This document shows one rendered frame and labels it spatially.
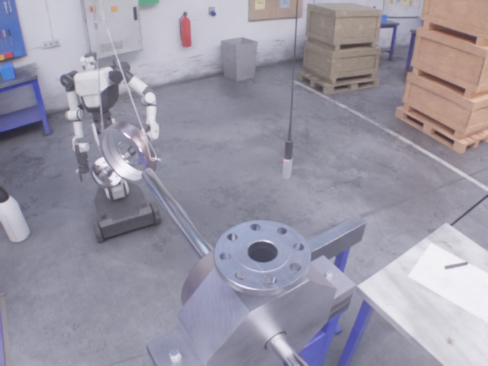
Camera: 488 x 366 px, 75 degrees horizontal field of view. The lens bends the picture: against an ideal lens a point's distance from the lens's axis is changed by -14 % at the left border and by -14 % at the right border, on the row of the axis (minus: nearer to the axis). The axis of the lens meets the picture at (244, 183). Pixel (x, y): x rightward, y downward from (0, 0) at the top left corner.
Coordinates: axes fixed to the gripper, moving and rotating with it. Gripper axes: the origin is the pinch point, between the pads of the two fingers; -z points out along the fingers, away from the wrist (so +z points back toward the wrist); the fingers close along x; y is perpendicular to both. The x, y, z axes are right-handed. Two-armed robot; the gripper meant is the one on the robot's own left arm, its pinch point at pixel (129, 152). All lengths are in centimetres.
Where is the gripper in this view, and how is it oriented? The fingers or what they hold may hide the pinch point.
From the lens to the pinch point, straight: 250.7
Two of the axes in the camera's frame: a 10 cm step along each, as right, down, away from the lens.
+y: 6.1, 7.5, 2.4
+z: 4.5, -5.8, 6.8
